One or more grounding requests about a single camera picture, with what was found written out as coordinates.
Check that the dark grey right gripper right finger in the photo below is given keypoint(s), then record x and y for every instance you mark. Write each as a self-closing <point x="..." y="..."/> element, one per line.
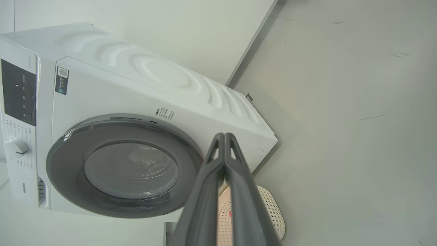
<point x="247" y="205"/>

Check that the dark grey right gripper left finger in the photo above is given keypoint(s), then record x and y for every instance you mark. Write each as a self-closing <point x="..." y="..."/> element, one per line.
<point x="201" y="205"/>

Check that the cream perforated laundry basket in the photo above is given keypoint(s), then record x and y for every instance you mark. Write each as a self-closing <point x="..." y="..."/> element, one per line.
<point x="273" y="212"/>

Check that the white front-load washing machine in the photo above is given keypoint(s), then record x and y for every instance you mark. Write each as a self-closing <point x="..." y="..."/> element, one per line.
<point x="119" y="95"/>

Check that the white washing machine dial knob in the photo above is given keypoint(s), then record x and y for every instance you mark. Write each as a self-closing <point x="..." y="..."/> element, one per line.
<point x="17" y="147"/>

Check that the black washing machine display panel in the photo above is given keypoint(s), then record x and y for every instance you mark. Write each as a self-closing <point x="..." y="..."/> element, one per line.
<point x="17" y="95"/>

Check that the white partition panel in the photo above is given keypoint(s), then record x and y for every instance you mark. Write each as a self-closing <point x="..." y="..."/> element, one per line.
<point x="170" y="27"/>

